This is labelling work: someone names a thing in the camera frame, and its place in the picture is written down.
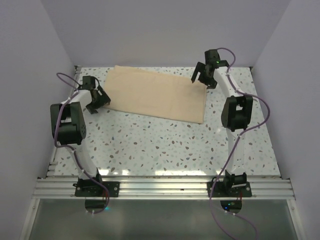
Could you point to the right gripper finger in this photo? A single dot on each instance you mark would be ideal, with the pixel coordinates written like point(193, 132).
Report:
point(211, 84)
point(198, 72)

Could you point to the beige cloth wrap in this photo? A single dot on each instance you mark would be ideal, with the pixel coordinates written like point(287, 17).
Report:
point(154, 94)

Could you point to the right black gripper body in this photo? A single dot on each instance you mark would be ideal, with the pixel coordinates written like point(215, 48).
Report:
point(208, 76)

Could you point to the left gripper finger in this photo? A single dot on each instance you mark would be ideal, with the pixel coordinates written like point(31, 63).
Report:
point(106, 100)
point(92, 108)

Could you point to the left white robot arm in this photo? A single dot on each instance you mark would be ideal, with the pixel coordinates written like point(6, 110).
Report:
point(69, 131)

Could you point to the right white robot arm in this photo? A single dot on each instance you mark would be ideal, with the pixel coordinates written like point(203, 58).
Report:
point(236, 114)

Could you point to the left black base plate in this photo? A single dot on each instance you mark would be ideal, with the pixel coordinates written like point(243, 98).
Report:
point(87, 188)

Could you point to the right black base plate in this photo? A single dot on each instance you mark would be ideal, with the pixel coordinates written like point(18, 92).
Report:
point(229, 187)

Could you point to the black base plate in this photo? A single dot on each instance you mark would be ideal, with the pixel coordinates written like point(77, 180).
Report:
point(229, 187)
point(87, 188)

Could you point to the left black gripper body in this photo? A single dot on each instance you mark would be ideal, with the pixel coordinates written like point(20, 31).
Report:
point(99, 98)

